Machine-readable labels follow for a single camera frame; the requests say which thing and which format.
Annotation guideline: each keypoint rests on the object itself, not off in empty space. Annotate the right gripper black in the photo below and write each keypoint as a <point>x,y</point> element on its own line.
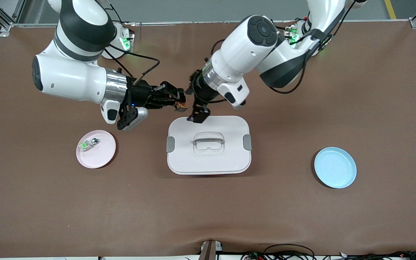
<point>141,93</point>

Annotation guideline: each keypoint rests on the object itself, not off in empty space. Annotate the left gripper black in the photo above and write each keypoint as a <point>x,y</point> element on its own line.
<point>203,92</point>

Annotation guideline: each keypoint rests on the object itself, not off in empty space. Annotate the orange black switch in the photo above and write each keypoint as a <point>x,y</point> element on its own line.
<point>182,106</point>

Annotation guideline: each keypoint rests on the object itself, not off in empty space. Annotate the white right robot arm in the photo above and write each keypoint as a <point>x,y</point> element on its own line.
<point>70,79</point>

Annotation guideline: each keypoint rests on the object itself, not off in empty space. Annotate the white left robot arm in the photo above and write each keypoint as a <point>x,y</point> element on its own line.
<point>251,47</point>

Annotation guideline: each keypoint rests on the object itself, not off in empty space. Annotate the grey box latch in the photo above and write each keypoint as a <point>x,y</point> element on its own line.
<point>170,144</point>
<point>247,142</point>

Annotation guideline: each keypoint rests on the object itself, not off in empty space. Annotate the white lidded storage box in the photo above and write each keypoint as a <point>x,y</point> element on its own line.
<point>208,162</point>

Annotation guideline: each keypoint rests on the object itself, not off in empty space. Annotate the pink round plate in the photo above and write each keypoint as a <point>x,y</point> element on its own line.
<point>101,157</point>

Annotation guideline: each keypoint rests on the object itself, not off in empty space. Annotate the brown table mat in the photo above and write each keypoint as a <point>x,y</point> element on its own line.
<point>208,216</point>

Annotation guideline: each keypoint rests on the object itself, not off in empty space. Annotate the light blue round plate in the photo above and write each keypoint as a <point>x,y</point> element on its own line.
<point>338,169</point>

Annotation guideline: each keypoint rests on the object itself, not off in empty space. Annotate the green clear switch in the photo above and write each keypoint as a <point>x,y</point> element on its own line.
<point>87,145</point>

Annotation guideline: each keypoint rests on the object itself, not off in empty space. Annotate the metal table edge bracket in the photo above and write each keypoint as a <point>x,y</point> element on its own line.
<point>209,251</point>

